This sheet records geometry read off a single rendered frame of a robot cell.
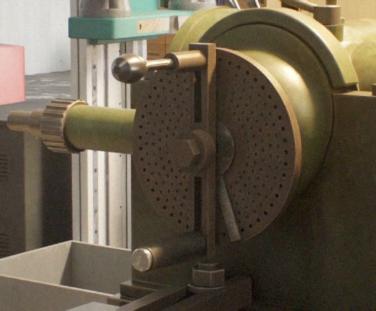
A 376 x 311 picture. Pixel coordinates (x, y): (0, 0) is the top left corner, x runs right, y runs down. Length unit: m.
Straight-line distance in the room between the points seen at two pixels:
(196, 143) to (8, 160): 3.00
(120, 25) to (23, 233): 0.73
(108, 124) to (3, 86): 4.34
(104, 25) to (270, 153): 2.70
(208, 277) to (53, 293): 2.03
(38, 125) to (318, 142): 0.32
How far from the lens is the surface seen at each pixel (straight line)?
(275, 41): 1.36
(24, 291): 3.45
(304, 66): 1.35
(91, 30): 3.98
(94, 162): 4.26
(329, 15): 1.41
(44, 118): 1.47
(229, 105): 1.30
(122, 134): 1.41
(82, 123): 1.44
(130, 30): 4.01
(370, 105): 1.32
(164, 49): 10.15
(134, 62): 1.20
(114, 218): 4.46
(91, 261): 3.84
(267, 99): 1.28
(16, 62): 5.78
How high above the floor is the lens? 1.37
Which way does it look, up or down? 9 degrees down
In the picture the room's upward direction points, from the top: straight up
